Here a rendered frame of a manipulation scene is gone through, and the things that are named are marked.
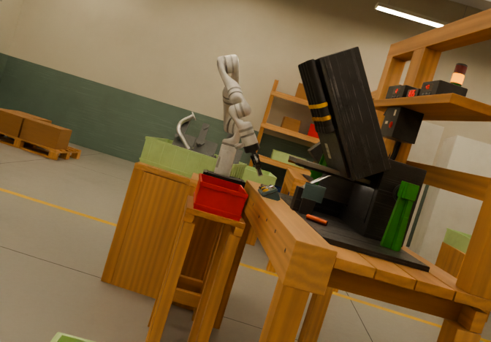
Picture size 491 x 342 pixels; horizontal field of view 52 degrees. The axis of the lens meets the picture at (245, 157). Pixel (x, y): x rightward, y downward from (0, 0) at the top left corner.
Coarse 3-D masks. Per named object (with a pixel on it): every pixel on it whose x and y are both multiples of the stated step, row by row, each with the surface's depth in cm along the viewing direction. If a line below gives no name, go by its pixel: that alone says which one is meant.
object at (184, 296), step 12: (192, 192) 272; (180, 216) 272; (216, 240) 299; (180, 276) 301; (204, 276) 306; (180, 288) 301; (192, 288) 301; (156, 300) 275; (180, 300) 277; (192, 300) 278
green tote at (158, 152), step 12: (156, 144) 324; (168, 144) 322; (144, 156) 325; (156, 156) 324; (168, 156) 322; (180, 156) 321; (192, 156) 319; (204, 156) 318; (216, 156) 358; (168, 168) 322; (180, 168) 321; (192, 168) 319; (204, 168) 318; (240, 168) 338
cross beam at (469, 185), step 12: (420, 168) 242; (432, 168) 231; (444, 168) 220; (432, 180) 228; (444, 180) 217; (456, 180) 208; (468, 180) 199; (480, 180) 192; (456, 192) 206; (468, 192) 197; (480, 192) 190
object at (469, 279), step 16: (400, 64) 299; (416, 64) 260; (432, 64) 256; (384, 80) 299; (416, 80) 256; (432, 80) 257; (384, 96) 300; (400, 160) 259; (480, 224) 169; (480, 240) 166; (480, 256) 164; (464, 272) 170; (480, 272) 164; (464, 288) 167; (480, 288) 164
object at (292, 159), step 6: (294, 162) 230; (300, 162) 215; (306, 162) 215; (312, 162) 222; (312, 168) 216; (318, 168) 216; (324, 168) 216; (330, 168) 216; (330, 174) 217; (336, 174) 217; (348, 180) 218; (354, 180) 219; (360, 180) 218; (366, 180) 218
